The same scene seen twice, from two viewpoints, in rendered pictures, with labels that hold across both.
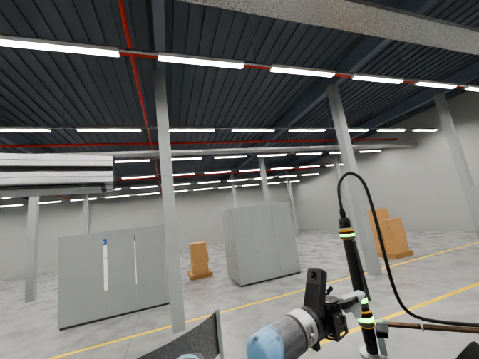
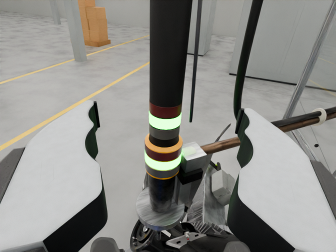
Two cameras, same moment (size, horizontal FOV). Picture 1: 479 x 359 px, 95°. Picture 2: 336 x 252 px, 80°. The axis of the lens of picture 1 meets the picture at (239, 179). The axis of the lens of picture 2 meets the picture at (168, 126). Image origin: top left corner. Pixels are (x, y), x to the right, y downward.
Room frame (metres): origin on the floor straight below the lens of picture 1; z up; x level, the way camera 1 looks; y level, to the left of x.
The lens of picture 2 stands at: (0.62, -0.18, 1.71)
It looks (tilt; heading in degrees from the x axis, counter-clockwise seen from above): 33 degrees down; 307
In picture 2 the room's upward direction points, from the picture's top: 4 degrees clockwise
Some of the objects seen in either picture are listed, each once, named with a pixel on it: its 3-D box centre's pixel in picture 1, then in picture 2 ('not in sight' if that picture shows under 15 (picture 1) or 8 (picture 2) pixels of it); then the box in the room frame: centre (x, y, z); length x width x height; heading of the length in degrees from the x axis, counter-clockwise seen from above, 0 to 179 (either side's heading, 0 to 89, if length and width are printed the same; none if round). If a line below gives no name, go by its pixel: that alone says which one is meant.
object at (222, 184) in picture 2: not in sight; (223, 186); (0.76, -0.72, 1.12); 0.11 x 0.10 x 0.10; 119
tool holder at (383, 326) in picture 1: (373, 337); (168, 182); (0.73, -0.33, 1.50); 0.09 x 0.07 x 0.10; 64
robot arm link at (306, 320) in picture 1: (301, 329); not in sight; (0.54, -0.09, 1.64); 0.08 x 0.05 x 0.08; 39
